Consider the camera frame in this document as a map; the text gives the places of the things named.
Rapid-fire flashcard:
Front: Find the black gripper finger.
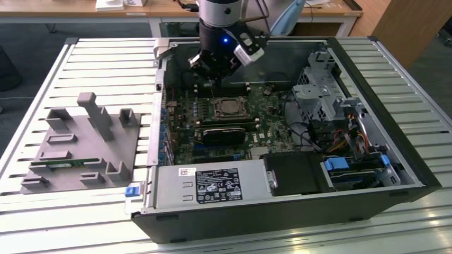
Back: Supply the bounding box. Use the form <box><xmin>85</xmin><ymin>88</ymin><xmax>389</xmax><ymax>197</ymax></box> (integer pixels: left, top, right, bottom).
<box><xmin>188</xmin><ymin>51</ymin><xmax>217</xmax><ymax>88</ymax></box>
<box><xmin>216</xmin><ymin>61</ymin><xmax>245</xmax><ymax>88</ymax></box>

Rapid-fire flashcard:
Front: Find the CPU socket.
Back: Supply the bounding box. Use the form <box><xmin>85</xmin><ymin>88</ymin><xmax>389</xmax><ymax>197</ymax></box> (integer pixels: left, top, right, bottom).
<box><xmin>209</xmin><ymin>96</ymin><xmax>248</xmax><ymax>119</ymax></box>

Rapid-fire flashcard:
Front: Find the black RAM stick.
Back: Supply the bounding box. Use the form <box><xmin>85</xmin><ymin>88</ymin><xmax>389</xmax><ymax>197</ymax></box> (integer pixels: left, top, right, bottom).
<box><xmin>196</xmin><ymin>81</ymin><xmax>248</xmax><ymax>90</ymax></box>
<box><xmin>201</xmin><ymin>118</ymin><xmax>256</xmax><ymax>124</ymax></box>
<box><xmin>199</xmin><ymin>123</ymin><xmax>256</xmax><ymax>130</ymax></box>

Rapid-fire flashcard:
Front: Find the black graphics card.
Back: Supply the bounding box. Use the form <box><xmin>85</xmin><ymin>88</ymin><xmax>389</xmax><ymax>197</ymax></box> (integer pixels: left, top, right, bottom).
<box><xmin>200</xmin><ymin>128</ymin><xmax>247</xmax><ymax>146</ymax></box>

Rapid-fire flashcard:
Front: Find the silver metal drive cage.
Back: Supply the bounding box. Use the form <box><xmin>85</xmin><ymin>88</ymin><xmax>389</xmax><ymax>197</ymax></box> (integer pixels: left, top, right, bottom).
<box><xmin>291</xmin><ymin>51</ymin><xmax>371</xmax><ymax>125</ymax></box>

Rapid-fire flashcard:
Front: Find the green motherboard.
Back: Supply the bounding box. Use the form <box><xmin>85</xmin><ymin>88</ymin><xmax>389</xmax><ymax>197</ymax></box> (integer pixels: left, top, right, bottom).
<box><xmin>164</xmin><ymin>84</ymin><xmax>297</xmax><ymax>165</ymax></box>

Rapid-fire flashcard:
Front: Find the silver chipset heatsink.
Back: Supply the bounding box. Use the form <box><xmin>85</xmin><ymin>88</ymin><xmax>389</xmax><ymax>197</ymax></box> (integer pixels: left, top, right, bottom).
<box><xmin>249</xmin><ymin>147</ymin><xmax>271</xmax><ymax>159</ymax></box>

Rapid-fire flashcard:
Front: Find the plain white box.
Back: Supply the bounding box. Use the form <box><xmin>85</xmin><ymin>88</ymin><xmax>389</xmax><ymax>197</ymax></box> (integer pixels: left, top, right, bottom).
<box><xmin>95</xmin><ymin>0</ymin><xmax>125</xmax><ymax>12</ymax></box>

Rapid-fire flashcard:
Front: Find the black plastic drive cover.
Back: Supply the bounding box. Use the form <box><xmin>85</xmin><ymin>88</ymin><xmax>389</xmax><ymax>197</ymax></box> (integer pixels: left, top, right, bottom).
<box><xmin>263</xmin><ymin>152</ymin><xmax>335</xmax><ymax>197</ymax></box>

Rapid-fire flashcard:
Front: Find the blue disk carrier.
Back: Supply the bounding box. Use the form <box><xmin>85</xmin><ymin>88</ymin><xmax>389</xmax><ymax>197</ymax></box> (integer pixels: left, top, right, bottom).
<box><xmin>323</xmin><ymin>157</ymin><xmax>351</xmax><ymax>173</ymax></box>

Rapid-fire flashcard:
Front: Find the grey parts rack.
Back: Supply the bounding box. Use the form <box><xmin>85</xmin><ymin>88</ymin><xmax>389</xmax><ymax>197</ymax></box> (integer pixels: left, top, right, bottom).
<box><xmin>20</xmin><ymin>92</ymin><xmax>143</xmax><ymax>195</ymax></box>

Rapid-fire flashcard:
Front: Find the grey power supply unit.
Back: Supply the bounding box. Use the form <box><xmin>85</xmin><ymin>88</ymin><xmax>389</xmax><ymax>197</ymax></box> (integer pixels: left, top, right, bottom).
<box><xmin>140</xmin><ymin>160</ymin><xmax>275</xmax><ymax>212</ymax></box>

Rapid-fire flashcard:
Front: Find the green RAM stick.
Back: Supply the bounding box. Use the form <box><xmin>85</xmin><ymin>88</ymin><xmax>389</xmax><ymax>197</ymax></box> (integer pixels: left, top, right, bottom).
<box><xmin>31</xmin><ymin>158</ymin><xmax>99</xmax><ymax>169</ymax></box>

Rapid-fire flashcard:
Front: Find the wooden cabinet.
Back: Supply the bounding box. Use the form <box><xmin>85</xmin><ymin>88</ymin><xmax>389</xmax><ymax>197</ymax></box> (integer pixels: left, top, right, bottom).
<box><xmin>371</xmin><ymin>0</ymin><xmax>452</xmax><ymax>68</ymax></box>

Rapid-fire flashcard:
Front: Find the black open PC case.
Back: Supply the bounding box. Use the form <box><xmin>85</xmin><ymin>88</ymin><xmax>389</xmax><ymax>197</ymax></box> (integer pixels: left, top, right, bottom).
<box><xmin>129</xmin><ymin>36</ymin><xmax>443</xmax><ymax>244</ymax></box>

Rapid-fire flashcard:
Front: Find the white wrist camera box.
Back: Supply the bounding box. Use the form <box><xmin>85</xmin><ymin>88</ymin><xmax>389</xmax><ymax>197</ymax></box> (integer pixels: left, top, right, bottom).
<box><xmin>232</xmin><ymin>31</ymin><xmax>267</xmax><ymax>66</ymax></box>

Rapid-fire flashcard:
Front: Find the silver metal handle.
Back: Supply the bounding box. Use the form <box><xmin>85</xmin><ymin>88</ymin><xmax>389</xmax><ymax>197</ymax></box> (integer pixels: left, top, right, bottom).
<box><xmin>267</xmin><ymin>170</ymin><xmax>280</xmax><ymax>189</ymax></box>

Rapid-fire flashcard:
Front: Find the coloured power wire bundle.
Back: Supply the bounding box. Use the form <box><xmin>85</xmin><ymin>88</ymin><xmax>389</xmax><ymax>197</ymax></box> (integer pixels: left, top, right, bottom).
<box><xmin>327</xmin><ymin>113</ymin><xmax>373</xmax><ymax>156</ymax></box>

